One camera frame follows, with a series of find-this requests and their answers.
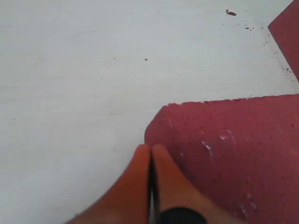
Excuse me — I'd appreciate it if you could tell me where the small red crumb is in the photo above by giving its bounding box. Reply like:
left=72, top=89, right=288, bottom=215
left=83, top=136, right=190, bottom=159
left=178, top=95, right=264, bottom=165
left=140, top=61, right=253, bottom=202
left=226, top=9, right=237, bottom=16

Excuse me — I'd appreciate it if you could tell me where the red brick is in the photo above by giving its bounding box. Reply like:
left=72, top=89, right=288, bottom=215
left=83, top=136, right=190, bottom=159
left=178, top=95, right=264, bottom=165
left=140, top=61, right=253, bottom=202
left=268, top=0, right=299, bottom=77
left=144, top=95, right=299, bottom=224

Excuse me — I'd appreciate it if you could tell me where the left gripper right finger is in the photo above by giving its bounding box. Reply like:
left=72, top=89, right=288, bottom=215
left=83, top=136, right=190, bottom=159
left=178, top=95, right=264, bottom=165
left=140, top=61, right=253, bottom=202
left=151, top=144, right=225, bottom=224

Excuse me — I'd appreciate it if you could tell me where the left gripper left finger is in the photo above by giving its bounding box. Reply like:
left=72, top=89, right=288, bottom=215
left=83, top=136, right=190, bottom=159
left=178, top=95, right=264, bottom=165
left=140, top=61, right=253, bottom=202
left=67, top=145, right=151, bottom=224

